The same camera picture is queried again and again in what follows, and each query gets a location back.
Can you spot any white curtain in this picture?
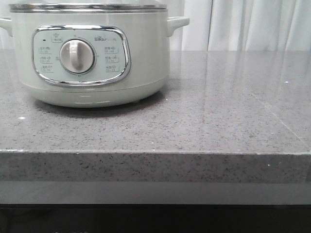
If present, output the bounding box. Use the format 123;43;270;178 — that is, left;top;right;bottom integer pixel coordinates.
0;0;311;51

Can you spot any pale green electric cooking pot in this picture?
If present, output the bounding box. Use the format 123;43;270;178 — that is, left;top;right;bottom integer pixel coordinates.
0;3;190;108

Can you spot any glass pot lid steel rim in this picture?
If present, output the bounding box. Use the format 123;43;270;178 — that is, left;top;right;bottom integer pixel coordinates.
8;0;167;11

